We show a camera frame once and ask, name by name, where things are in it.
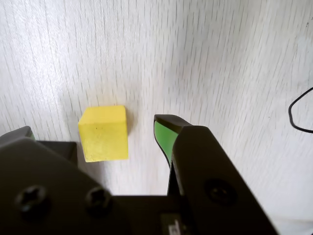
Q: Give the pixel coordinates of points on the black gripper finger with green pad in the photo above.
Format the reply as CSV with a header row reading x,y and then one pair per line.
x,y
49,195
210,171

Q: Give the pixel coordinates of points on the yellow wooden cube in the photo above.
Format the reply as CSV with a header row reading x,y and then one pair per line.
x,y
105,137

